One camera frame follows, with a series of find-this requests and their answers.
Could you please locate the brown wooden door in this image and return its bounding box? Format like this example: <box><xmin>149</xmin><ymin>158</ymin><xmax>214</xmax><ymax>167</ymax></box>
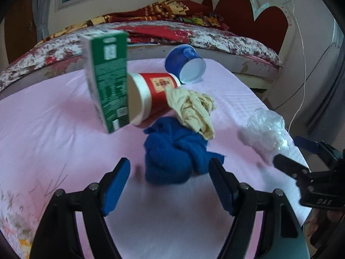
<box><xmin>4</xmin><ymin>0</ymin><xmax>37</xmax><ymax>62</ymax></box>

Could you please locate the person's right hand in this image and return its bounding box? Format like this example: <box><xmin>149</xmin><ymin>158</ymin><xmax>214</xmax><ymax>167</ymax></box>
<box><xmin>307</xmin><ymin>209</ymin><xmax>345</xmax><ymax>249</ymax></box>

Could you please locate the blue paper cup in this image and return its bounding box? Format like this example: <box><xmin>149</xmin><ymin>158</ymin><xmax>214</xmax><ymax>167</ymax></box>
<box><xmin>165</xmin><ymin>44</ymin><xmax>207</xmax><ymax>85</ymax></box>

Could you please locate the beige cloth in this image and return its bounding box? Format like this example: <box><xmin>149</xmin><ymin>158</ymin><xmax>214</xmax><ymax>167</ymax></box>
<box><xmin>164</xmin><ymin>86</ymin><xmax>217</xmax><ymax>141</ymax></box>

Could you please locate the floral bed sheet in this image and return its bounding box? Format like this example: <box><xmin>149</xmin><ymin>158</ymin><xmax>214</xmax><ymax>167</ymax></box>
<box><xmin>0</xmin><ymin>20</ymin><xmax>283</xmax><ymax>92</ymax></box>

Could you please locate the red paper cup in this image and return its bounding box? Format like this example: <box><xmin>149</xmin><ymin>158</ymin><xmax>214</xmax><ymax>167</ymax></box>
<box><xmin>127</xmin><ymin>72</ymin><xmax>182</xmax><ymax>126</ymax></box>

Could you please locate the green drink carton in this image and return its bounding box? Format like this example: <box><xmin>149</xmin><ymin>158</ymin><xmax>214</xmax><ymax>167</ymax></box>
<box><xmin>82</xmin><ymin>30</ymin><xmax>129</xmax><ymax>134</ymax></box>

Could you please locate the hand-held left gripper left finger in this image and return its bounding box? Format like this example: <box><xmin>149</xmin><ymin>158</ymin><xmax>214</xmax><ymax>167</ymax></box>
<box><xmin>30</xmin><ymin>157</ymin><xmax>132</xmax><ymax>259</ymax></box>

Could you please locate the white hanging cable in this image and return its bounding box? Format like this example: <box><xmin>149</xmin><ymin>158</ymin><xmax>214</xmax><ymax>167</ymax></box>
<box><xmin>290</xmin><ymin>0</ymin><xmax>307</xmax><ymax>126</ymax></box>

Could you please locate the grey curtain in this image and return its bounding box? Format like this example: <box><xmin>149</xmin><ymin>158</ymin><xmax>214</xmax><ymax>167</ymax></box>
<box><xmin>32</xmin><ymin>0</ymin><xmax>52</xmax><ymax>41</ymax></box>
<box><xmin>310</xmin><ymin>16</ymin><xmax>345</xmax><ymax>152</ymax></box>

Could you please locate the red patterned blanket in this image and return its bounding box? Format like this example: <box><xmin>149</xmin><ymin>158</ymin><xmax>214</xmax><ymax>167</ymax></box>
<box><xmin>40</xmin><ymin>0</ymin><xmax>229</xmax><ymax>49</ymax></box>

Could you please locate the blue cloth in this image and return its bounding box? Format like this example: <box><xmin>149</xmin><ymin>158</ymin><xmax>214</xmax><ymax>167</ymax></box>
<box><xmin>143</xmin><ymin>117</ymin><xmax>226</xmax><ymax>185</ymax></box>

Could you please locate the clear plastic bag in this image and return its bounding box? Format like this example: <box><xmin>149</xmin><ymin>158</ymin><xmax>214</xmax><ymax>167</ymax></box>
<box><xmin>238</xmin><ymin>108</ymin><xmax>293</xmax><ymax>166</ymax></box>

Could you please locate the pink floral tablecloth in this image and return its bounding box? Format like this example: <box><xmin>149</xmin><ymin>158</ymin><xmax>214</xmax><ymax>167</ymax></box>
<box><xmin>0</xmin><ymin>58</ymin><xmax>310</xmax><ymax>259</ymax></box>

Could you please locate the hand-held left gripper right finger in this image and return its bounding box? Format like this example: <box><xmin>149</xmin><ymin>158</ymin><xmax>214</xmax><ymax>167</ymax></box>
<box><xmin>209</xmin><ymin>158</ymin><xmax>310</xmax><ymax>259</ymax></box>

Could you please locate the white bed with red headboard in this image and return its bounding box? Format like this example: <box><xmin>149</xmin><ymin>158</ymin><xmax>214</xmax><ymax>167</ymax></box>
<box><xmin>0</xmin><ymin>0</ymin><xmax>297</xmax><ymax>111</ymax></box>

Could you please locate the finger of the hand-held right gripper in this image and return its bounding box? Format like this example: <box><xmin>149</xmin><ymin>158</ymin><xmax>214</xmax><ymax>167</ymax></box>
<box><xmin>273</xmin><ymin>154</ymin><xmax>310</xmax><ymax>180</ymax></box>
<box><xmin>293</xmin><ymin>136</ymin><xmax>337</xmax><ymax>165</ymax></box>

